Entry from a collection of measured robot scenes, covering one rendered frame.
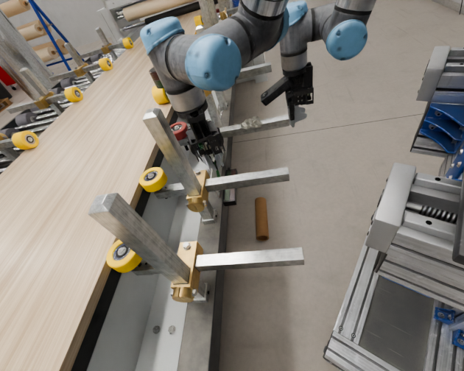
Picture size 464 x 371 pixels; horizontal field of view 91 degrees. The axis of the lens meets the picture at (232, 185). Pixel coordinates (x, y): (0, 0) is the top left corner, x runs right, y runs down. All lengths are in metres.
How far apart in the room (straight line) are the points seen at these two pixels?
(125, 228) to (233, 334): 1.08
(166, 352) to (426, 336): 0.91
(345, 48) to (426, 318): 1.01
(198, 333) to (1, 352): 0.40
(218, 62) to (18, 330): 0.66
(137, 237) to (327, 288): 1.15
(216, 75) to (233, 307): 1.24
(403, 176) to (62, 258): 0.77
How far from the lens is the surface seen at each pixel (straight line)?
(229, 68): 0.38
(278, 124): 0.87
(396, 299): 1.22
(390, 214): 0.43
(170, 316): 0.82
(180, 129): 0.90
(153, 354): 0.82
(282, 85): 0.79
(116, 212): 0.37
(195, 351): 0.68
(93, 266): 0.66
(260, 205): 1.58
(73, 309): 0.64
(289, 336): 1.35
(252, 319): 1.38
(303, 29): 0.73
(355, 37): 0.61
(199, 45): 0.38
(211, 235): 0.77
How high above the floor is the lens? 1.33
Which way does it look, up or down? 46 degrees down
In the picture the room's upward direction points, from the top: 20 degrees counter-clockwise
